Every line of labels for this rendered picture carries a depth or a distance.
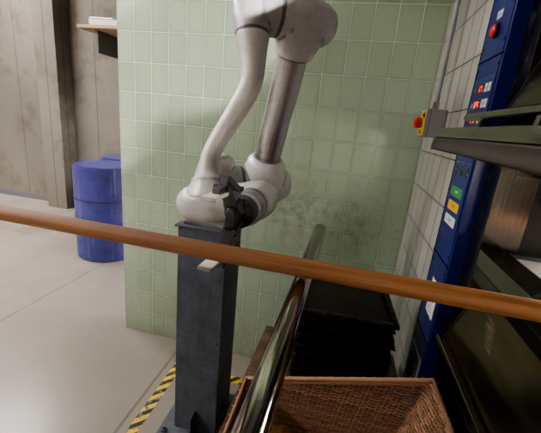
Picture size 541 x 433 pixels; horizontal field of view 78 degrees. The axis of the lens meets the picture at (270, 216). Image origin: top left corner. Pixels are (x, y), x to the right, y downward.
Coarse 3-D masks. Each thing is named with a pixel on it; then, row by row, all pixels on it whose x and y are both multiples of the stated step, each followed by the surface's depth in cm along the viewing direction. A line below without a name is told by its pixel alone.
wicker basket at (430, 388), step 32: (288, 384) 89; (320, 384) 87; (352, 384) 85; (384, 384) 83; (416, 384) 81; (288, 416) 92; (320, 416) 90; (352, 416) 87; (384, 416) 86; (416, 416) 80; (448, 416) 70
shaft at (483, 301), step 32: (32, 224) 63; (64, 224) 61; (96, 224) 60; (192, 256) 56; (224, 256) 54; (256, 256) 53; (288, 256) 53; (384, 288) 49; (416, 288) 48; (448, 288) 47
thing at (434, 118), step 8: (424, 112) 123; (432, 112) 119; (440, 112) 119; (424, 120) 121; (432, 120) 120; (440, 120) 119; (424, 128) 121; (432, 128) 121; (424, 136) 122; (432, 136) 121
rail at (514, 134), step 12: (444, 132) 64; (456, 132) 57; (468, 132) 51; (480, 132) 46; (492, 132) 42; (504, 132) 39; (516, 132) 36; (528, 132) 33; (540, 132) 31; (528, 144) 34; (540, 144) 31
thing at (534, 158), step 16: (432, 144) 71; (448, 144) 59; (464, 144) 51; (480, 144) 45; (496, 144) 40; (512, 144) 36; (480, 160) 44; (496, 160) 39; (512, 160) 35; (528, 160) 32
